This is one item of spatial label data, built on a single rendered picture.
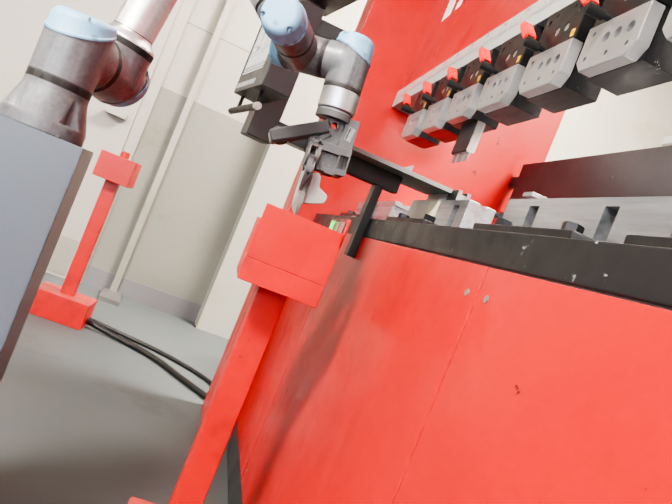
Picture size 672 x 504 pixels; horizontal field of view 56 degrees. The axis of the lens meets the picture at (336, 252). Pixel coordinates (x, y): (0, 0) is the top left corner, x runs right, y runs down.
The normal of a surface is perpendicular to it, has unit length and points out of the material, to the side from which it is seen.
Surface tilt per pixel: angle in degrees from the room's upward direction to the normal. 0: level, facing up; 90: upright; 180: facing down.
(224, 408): 90
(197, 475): 90
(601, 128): 90
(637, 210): 90
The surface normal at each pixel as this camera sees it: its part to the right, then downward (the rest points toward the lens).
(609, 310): -0.91, -0.37
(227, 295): 0.26, 0.11
